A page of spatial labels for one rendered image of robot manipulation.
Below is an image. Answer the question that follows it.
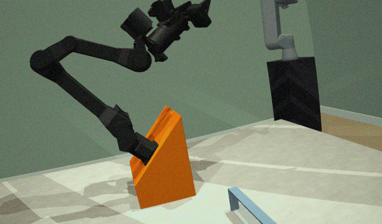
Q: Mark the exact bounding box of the clear l-shaped low wall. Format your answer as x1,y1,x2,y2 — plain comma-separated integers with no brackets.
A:
229,191,261,224

